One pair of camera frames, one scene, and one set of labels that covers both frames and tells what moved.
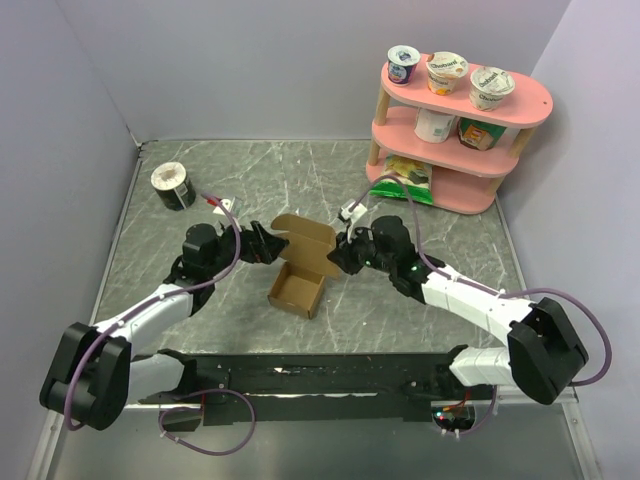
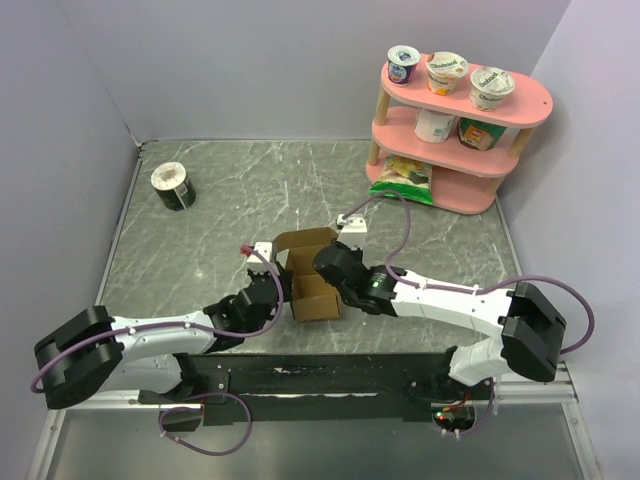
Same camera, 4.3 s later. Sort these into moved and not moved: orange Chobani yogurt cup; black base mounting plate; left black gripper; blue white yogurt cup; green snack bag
Moved: left black gripper
Not moved: blue white yogurt cup; orange Chobani yogurt cup; black base mounting plate; green snack bag
